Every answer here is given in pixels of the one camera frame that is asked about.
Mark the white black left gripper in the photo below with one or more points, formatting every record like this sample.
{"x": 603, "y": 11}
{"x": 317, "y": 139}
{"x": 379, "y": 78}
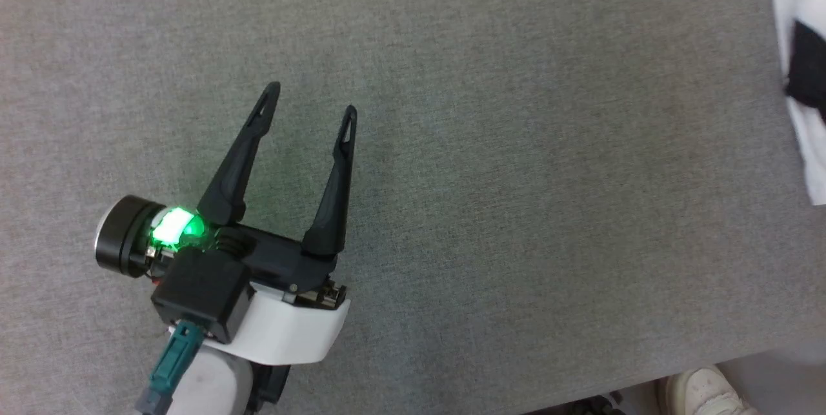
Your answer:
{"x": 290, "y": 324}

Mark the white black long-sleeve shirt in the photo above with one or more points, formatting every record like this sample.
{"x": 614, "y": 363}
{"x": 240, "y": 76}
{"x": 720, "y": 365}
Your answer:
{"x": 806, "y": 2}

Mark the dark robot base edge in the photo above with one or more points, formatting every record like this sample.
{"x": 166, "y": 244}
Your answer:
{"x": 581, "y": 406}

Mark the grey fabric sofa cushion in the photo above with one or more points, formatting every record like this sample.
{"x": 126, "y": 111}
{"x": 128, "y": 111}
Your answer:
{"x": 516, "y": 176}

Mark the white shoe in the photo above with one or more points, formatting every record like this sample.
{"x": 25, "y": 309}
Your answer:
{"x": 703, "y": 392}

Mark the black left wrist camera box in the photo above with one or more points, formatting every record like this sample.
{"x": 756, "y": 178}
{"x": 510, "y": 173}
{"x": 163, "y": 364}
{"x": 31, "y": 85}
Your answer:
{"x": 206, "y": 292}

